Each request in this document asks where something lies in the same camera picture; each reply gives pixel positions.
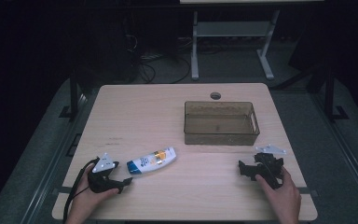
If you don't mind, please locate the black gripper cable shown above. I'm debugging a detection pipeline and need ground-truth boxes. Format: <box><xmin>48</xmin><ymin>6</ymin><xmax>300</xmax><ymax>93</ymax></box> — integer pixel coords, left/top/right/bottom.
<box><xmin>62</xmin><ymin>158</ymin><xmax>101</xmax><ymax>224</ymax></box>

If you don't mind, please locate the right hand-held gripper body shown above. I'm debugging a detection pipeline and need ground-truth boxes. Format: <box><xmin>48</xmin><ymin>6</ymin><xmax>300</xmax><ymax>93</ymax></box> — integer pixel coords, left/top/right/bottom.
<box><xmin>254</xmin><ymin>144</ymin><xmax>287</xmax><ymax>190</ymax></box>

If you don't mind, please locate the white shampoo bottle blue cap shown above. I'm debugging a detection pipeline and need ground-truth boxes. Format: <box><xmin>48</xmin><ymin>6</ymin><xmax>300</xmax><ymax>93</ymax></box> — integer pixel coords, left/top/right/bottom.
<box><xmin>126</xmin><ymin>147</ymin><xmax>178</xmax><ymax>175</ymax></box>

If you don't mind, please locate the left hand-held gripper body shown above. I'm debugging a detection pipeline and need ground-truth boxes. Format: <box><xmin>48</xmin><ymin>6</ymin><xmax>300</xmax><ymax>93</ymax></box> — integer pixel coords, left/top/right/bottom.
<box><xmin>88</xmin><ymin>152</ymin><xmax>124</xmax><ymax>194</ymax></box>

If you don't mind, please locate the transparent brown plastic bin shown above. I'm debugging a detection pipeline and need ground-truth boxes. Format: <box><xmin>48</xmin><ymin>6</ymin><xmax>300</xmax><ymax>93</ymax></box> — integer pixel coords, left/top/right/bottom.
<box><xmin>184</xmin><ymin>100</ymin><xmax>261</xmax><ymax>147</ymax></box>

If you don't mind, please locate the white metal stand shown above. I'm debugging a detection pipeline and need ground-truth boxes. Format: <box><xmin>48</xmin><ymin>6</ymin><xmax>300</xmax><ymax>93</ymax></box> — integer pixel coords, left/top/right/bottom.
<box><xmin>190</xmin><ymin>9</ymin><xmax>282</xmax><ymax>81</ymax></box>

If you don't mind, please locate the black metal stand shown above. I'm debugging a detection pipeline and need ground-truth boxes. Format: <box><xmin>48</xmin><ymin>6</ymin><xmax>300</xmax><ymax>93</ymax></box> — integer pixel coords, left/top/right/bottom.
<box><xmin>59</xmin><ymin>70</ymin><xmax>82</xmax><ymax>119</ymax></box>
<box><xmin>323</xmin><ymin>66</ymin><xmax>351</xmax><ymax>123</ymax></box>

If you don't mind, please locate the person's left hand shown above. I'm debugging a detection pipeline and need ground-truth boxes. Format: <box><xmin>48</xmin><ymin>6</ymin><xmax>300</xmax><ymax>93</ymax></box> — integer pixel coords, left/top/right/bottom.
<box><xmin>65</xmin><ymin>167</ymin><xmax>121</xmax><ymax>224</ymax></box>

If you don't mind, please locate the black floor cable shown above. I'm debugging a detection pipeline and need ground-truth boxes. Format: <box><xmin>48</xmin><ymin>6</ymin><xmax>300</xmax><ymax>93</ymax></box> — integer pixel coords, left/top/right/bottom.
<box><xmin>137</xmin><ymin>53</ymin><xmax>192</xmax><ymax>85</ymax></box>

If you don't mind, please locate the person's right hand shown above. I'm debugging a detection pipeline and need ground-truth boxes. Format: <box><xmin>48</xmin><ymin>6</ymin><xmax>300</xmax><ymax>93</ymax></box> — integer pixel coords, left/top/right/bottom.
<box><xmin>255</xmin><ymin>167</ymin><xmax>303</xmax><ymax>224</ymax></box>

